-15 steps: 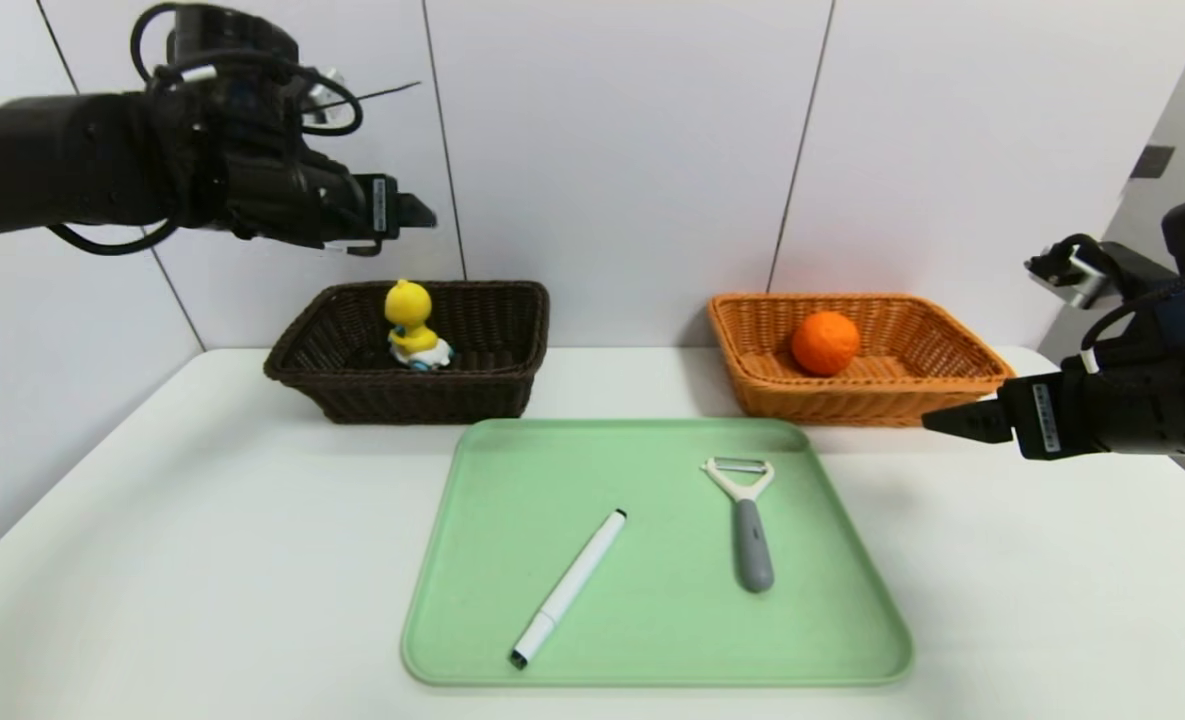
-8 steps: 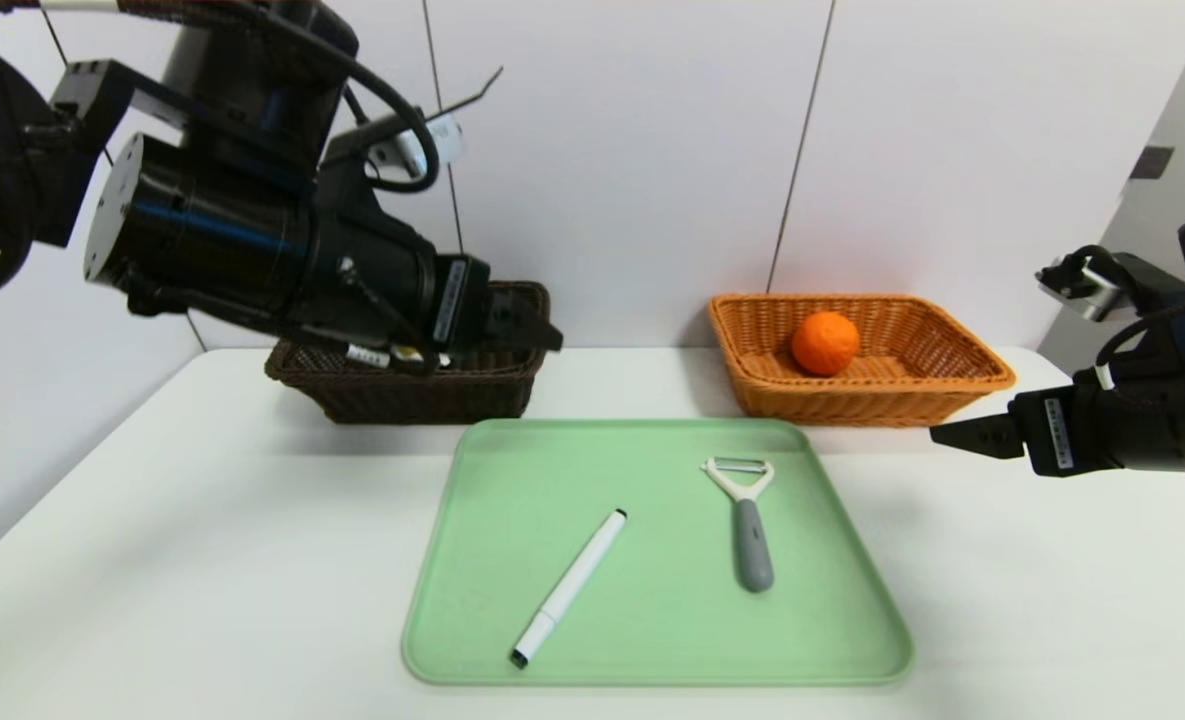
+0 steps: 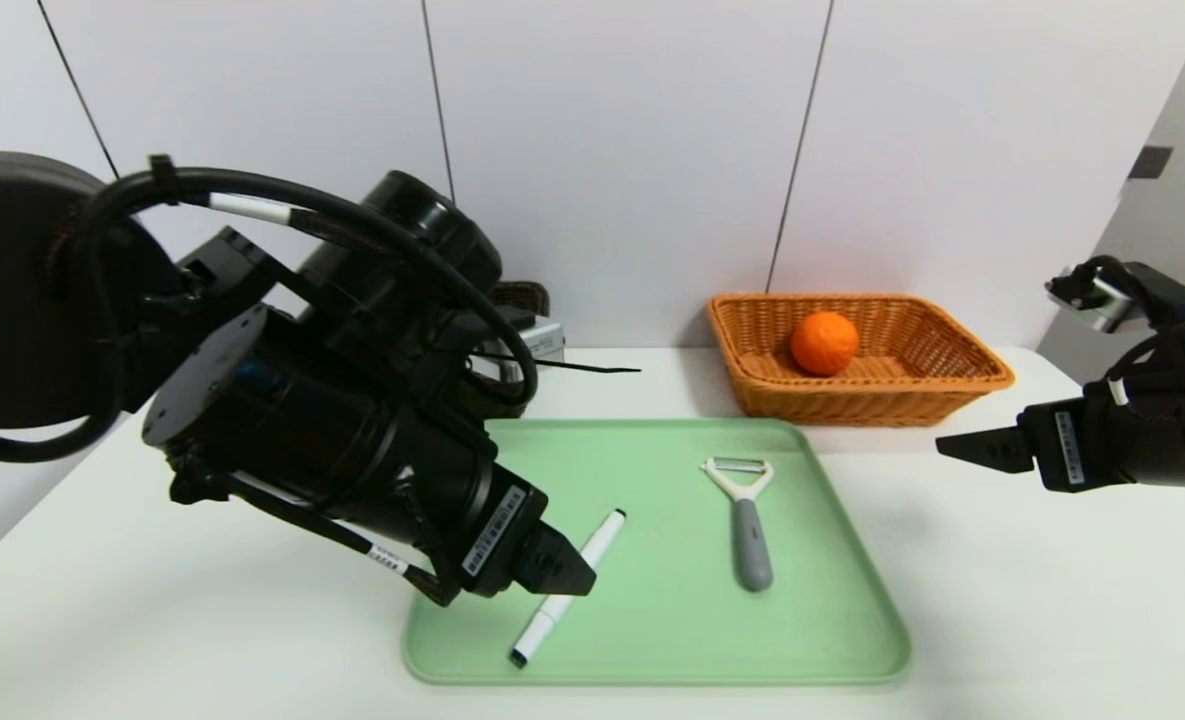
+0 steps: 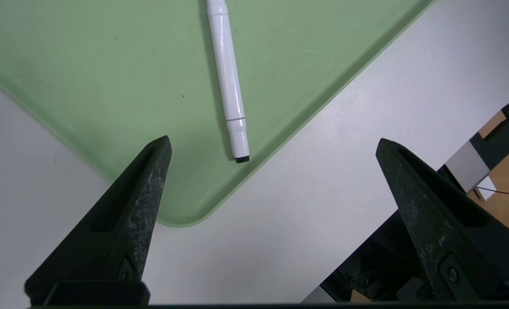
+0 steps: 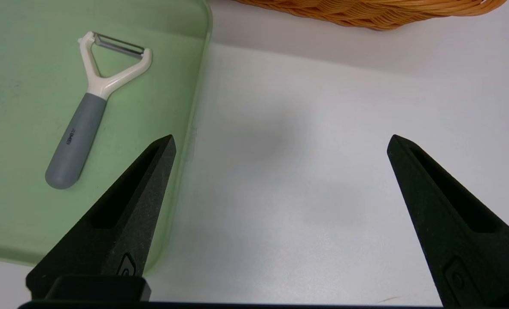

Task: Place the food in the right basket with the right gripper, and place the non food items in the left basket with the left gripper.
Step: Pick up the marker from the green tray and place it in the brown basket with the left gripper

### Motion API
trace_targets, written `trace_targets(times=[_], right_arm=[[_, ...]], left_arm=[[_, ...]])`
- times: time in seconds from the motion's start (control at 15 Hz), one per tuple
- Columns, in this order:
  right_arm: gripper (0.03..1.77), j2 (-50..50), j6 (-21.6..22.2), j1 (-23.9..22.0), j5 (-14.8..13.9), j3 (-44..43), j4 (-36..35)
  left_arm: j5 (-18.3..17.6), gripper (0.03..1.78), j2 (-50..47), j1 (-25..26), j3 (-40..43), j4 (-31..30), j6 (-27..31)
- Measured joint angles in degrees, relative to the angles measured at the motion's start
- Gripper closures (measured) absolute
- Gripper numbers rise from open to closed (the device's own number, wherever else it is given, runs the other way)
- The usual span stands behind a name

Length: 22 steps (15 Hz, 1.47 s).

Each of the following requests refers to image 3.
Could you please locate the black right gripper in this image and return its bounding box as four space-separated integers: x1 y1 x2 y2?
935 380 1185 494

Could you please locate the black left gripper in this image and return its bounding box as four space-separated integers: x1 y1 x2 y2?
377 409 597 600

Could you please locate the white marker pen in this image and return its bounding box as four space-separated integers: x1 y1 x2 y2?
511 508 627 668

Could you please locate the orange fruit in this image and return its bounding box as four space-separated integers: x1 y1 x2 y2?
790 310 861 377

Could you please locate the orange wicker basket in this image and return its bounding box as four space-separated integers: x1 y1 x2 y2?
706 292 1015 429

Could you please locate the dark brown wicker basket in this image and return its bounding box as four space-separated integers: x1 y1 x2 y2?
472 282 551 419

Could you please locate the light green plastic tray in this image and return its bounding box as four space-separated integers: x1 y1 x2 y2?
402 418 911 686

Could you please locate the thin black zip tie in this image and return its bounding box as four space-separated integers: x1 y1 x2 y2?
472 350 641 375

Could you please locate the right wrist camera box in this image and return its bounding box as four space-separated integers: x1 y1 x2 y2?
1045 262 1153 334

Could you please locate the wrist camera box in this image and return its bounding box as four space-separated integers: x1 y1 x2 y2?
507 318 567 365
1045 262 1153 334

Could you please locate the white peeler with grey handle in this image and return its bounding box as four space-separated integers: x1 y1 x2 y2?
700 457 775 592

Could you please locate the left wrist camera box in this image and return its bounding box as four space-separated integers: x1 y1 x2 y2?
507 318 567 365

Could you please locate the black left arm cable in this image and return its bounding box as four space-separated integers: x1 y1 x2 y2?
0 165 540 463

